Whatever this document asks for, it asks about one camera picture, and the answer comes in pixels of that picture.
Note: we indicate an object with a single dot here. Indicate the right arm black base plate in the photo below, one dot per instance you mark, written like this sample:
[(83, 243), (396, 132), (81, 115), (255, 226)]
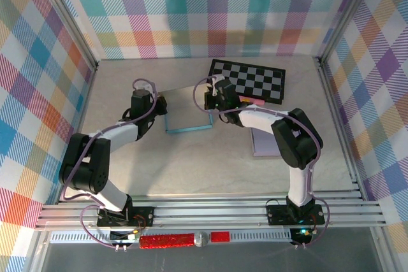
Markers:
[(277, 216)]

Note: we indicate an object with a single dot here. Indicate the aluminium corner post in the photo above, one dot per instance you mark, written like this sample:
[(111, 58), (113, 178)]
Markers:
[(68, 23), (348, 14)]

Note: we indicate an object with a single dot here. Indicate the black board green light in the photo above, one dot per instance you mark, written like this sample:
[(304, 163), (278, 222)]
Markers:
[(299, 237)]

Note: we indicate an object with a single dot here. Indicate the aluminium side rail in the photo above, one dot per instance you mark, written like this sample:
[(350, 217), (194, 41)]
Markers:
[(83, 109), (329, 88)]

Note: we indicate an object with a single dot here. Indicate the aluminium rail beam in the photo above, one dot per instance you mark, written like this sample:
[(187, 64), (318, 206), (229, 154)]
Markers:
[(207, 214)]

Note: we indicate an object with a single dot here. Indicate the aluminium frame strut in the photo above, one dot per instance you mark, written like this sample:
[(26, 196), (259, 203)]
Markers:
[(38, 253), (382, 249)]

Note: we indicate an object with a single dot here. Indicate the silver foil ball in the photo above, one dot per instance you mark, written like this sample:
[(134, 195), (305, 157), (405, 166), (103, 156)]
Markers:
[(201, 239)]

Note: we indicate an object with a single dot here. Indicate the lilac paper box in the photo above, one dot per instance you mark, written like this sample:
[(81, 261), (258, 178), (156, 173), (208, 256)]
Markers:
[(263, 144)]

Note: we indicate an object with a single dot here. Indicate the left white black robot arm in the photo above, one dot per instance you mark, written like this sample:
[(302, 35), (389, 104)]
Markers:
[(118, 133)]

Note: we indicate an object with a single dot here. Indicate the long red glitter strip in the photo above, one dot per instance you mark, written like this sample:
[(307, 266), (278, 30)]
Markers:
[(165, 241)]

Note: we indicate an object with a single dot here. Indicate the short red glitter patch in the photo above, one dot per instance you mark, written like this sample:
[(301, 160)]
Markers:
[(220, 236)]

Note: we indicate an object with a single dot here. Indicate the pink block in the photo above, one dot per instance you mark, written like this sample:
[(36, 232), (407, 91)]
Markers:
[(255, 101)]

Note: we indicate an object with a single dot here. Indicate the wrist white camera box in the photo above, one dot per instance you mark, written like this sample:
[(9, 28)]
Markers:
[(145, 86), (218, 78)]

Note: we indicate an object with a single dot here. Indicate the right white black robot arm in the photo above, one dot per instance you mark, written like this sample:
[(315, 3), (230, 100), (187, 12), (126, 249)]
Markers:
[(261, 119)]

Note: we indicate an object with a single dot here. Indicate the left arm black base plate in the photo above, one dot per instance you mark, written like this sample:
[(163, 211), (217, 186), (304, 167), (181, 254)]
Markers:
[(145, 216)]

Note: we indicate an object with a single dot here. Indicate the teal paper box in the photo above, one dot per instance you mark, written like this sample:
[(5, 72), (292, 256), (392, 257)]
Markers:
[(185, 109)]

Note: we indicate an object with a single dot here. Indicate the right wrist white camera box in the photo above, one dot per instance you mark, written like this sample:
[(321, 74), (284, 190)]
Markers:
[(218, 78)]

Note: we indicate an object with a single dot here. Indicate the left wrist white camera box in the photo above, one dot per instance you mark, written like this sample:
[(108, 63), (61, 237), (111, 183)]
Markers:
[(145, 86)]

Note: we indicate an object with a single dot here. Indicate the black grey checkerboard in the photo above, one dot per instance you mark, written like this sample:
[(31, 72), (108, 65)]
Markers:
[(255, 77)]

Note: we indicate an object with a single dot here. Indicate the black board white connector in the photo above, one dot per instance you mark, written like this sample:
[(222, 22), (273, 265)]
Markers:
[(119, 236)]

